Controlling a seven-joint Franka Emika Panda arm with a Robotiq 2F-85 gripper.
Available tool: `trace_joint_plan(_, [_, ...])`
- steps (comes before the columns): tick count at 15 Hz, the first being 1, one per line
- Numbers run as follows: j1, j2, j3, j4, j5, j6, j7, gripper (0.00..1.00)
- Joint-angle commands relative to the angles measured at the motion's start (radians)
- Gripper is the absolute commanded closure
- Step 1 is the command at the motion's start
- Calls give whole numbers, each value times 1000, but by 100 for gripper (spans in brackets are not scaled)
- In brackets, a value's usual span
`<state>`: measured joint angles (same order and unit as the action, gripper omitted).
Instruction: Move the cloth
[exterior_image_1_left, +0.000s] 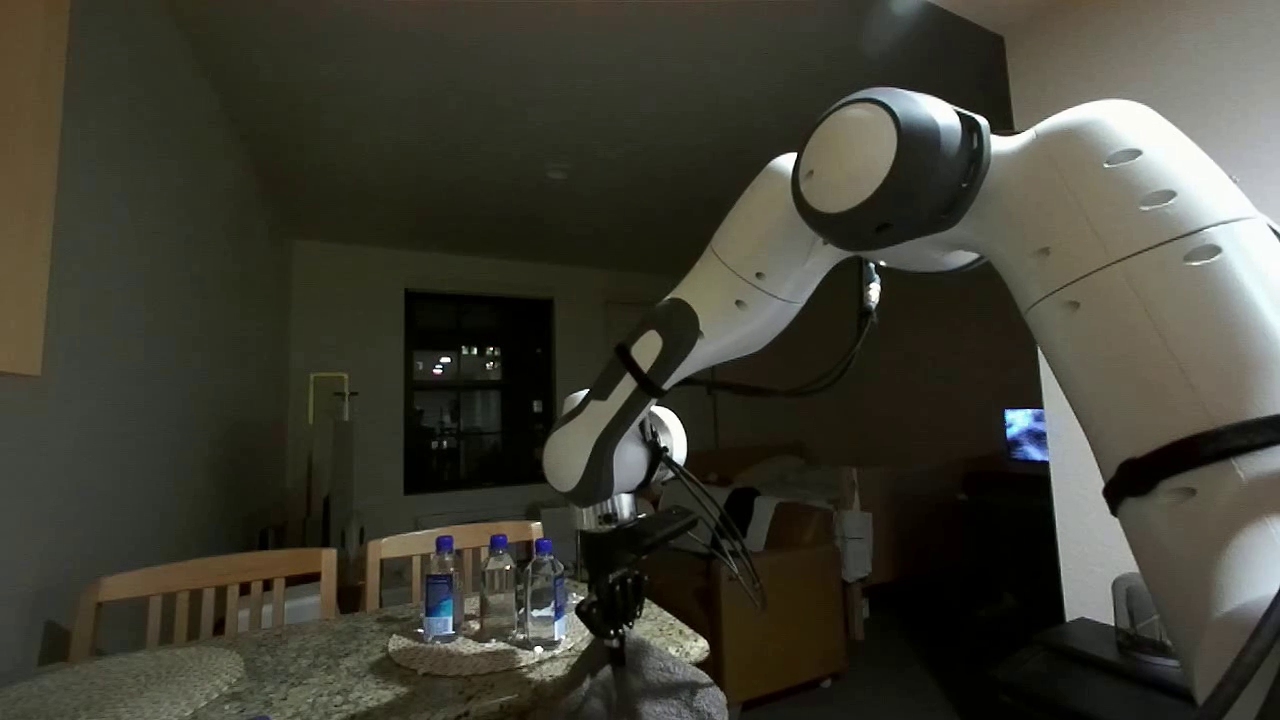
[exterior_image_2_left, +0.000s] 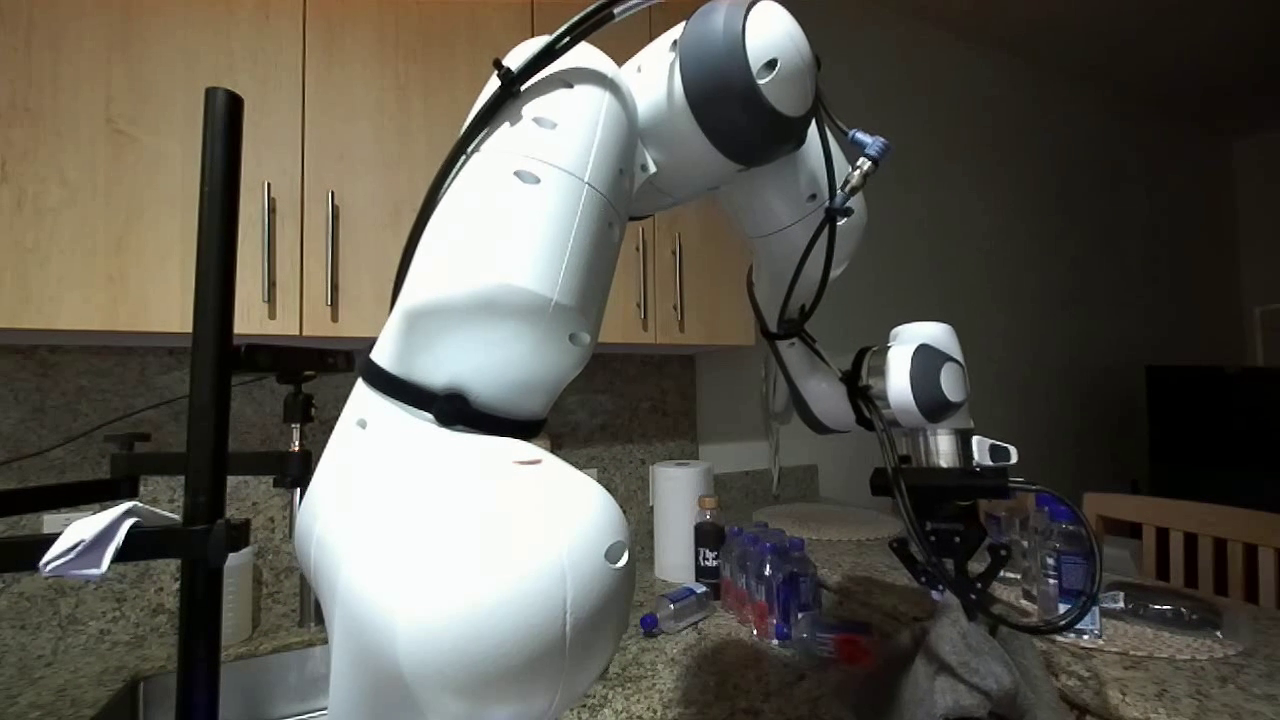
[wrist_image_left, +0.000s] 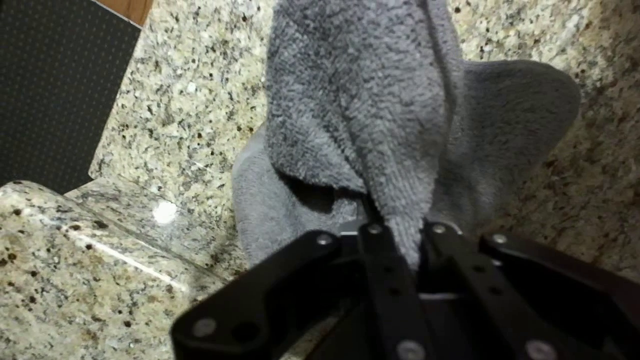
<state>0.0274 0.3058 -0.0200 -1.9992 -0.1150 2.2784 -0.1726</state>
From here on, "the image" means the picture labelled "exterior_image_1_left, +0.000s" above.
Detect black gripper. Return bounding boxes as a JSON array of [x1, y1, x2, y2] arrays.
[[579, 517, 674, 666]]

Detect gray cloth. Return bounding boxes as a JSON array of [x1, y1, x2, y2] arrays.
[[551, 632, 735, 720]]

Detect brown wooden cabinet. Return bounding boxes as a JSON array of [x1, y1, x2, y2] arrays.
[[652, 531, 851, 714]]

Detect light wooden wall cabinets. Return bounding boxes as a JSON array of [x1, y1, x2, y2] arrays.
[[0, 0, 76, 379]]

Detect black low furniture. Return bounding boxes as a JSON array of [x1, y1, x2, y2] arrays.
[[994, 618, 1170, 720]]

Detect white bag pile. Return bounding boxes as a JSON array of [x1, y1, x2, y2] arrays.
[[713, 458, 861, 551]]

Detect glowing blue screen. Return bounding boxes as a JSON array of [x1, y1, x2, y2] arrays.
[[1000, 406, 1053, 467]]

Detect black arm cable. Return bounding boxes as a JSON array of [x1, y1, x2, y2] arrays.
[[652, 256, 892, 611]]

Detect dark window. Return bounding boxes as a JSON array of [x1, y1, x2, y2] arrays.
[[399, 287, 556, 502]]

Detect clear water bottle blue label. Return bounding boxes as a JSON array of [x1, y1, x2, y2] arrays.
[[420, 531, 464, 643], [482, 531, 524, 642], [524, 535, 573, 651]]

